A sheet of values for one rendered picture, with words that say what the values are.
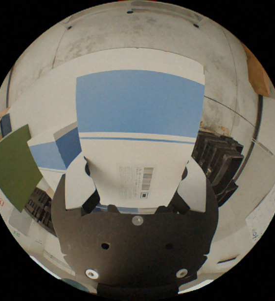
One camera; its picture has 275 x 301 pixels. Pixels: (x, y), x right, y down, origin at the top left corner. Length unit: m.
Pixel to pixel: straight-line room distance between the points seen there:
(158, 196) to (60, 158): 0.17
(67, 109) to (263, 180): 2.72
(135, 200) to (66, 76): 0.29
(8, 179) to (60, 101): 0.32
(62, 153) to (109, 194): 0.10
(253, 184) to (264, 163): 0.52
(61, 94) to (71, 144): 0.13
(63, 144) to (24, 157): 0.28
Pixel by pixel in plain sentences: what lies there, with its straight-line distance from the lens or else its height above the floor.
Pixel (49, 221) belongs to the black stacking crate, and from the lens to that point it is 0.58.
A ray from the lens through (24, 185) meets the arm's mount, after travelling 0.45.
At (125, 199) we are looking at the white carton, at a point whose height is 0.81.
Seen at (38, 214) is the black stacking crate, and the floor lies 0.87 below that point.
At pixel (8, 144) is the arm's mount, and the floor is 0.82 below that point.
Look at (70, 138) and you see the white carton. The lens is 0.19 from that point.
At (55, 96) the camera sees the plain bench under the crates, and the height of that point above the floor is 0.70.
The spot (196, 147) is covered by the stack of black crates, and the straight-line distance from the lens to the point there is 0.85.
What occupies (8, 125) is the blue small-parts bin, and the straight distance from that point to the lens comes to 0.73.
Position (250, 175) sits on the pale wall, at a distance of 2.66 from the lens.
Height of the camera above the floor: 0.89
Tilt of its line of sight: 61 degrees down
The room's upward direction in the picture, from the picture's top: 180 degrees clockwise
